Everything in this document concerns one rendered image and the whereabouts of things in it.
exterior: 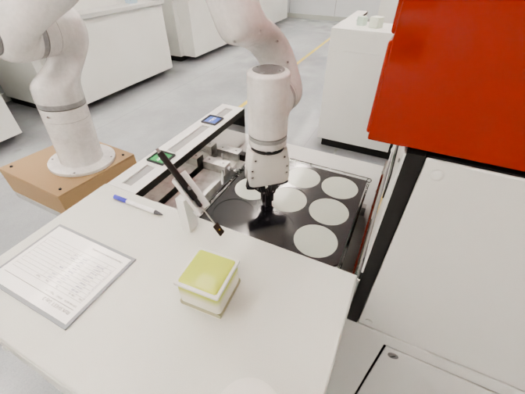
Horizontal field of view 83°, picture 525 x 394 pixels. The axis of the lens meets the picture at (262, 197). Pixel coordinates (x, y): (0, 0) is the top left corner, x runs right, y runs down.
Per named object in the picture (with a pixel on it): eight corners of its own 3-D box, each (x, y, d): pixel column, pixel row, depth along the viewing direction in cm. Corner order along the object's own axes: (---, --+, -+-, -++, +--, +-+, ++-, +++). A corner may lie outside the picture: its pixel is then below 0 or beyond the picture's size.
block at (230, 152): (243, 156, 98) (242, 148, 96) (237, 161, 96) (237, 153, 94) (222, 151, 101) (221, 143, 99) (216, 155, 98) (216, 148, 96)
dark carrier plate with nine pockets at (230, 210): (366, 182, 85) (367, 180, 85) (335, 273, 61) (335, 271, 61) (259, 154, 96) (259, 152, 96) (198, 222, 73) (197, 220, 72)
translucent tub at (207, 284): (241, 284, 51) (240, 259, 47) (221, 323, 46) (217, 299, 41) (204, 270, 53) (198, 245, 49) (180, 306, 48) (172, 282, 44)
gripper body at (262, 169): (283, 130, 69) (281, 170, 76) (241, 136, 67) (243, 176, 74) (295, 145, 64) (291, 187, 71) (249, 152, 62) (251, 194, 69)
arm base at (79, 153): (36, 162, 92) (7, 104, 80) (94, 140, 104) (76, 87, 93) (69, 184, 84) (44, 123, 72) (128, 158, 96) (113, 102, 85)
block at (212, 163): (230, 169, 93) (230, 161, 91) (225, 174, 90) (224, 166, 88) (209, 162, 95) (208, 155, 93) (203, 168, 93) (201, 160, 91)
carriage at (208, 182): (244, 162, 101) (244, 155, 99) (176, 234, 75) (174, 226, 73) (224, 157, 103) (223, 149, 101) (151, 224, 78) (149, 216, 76)
